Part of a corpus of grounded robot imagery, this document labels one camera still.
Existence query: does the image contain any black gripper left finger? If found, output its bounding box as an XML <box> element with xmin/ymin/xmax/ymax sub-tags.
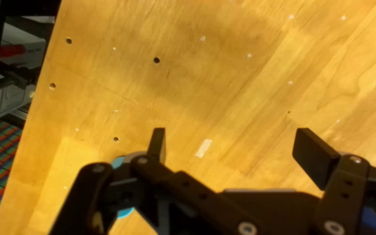
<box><xmin>49</xmin><ymin>127</ymin><xmax>263</xmax><ymax>235</ymax></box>

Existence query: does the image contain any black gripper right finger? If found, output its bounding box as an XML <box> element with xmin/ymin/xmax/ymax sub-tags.
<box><xmin>291</xmin><ymin>127</ymin><xmax>376</xmax><ymax>235</ymax></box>

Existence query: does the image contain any blue plastic cup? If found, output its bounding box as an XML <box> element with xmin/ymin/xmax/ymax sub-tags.
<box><xmin>109</xmin><ymin>153</ymin><xmax>376</xmax><ymax>235</ymax></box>

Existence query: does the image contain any small white tape piece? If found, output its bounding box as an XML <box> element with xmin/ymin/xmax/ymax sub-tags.
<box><xmin>194</xmin><ymin>137</ymin><xmax>214</xmax><ymax>159</ymax></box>

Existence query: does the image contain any white printed box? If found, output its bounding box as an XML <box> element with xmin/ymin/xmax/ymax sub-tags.
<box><xmin>0</xmin><ymin>24</ymin><xmax>49</xmax><ymax>73</ymax></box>

